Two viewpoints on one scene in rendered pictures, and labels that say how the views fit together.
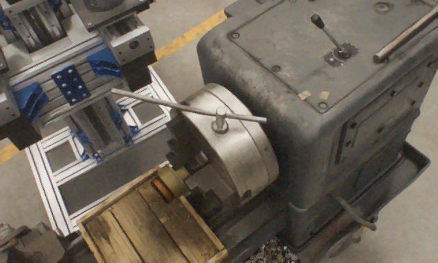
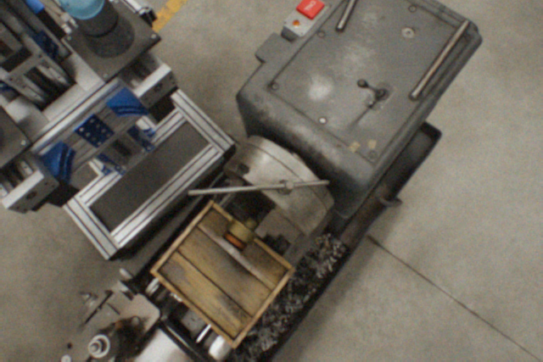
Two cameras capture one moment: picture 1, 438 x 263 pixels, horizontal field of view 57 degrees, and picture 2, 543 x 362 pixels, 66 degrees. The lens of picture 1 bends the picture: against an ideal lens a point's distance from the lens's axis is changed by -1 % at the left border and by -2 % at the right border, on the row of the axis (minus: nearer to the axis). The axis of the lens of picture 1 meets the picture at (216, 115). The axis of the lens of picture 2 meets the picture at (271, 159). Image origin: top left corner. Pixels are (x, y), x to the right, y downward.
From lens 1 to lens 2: 41 cm
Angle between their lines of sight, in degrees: 20
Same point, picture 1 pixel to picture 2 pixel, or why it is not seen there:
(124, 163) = (149, 169)
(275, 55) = (318, 104)
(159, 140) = (177, 139)
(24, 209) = (54, 230)
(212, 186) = (280, 231)
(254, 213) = not seen: hidden behind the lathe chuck
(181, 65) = (174, 43)
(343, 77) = (385, 121)
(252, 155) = (315, 203)
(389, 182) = (407, 157)
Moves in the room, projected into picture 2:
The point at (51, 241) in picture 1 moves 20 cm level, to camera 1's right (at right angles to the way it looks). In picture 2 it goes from (143, 303) to (208, 275)
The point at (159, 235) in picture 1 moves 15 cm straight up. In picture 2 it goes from (232, 266) to (224, 263)
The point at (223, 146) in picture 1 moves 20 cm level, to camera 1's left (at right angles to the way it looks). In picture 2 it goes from (290, 204) to (217, 236)
